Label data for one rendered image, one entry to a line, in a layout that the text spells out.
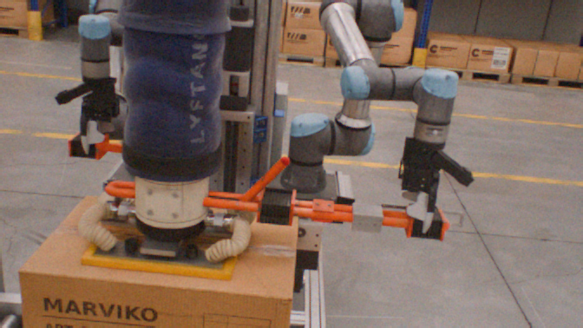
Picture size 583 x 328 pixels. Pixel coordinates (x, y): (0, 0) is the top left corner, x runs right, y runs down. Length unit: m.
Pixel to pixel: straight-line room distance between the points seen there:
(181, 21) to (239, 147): 0.83
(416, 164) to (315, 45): 7.14
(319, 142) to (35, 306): 0.92
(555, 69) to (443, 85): 8.06
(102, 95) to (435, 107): 0.87
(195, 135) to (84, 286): 0.41
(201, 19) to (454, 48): 7.68
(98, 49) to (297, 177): 0.70
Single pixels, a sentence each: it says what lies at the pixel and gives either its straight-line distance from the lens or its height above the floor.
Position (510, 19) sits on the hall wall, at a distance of 10.28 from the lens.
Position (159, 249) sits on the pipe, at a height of 1.12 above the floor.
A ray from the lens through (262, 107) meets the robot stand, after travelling 1.99.
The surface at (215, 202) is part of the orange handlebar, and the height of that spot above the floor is 1.21.
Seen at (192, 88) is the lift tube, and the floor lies 1.49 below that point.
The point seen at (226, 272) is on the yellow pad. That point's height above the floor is 1.09.
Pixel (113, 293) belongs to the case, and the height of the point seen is 1.04.
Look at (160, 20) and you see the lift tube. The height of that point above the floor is 1.62.
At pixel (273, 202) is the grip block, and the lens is 1.37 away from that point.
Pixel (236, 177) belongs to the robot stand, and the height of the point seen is 1.01.
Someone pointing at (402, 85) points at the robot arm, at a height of 1.51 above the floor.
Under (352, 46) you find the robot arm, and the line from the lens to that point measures 1.43.
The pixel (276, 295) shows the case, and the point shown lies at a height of 1.07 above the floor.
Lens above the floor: 1.81
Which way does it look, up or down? 23 degrees down
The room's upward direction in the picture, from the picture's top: 6 degrees clockwise
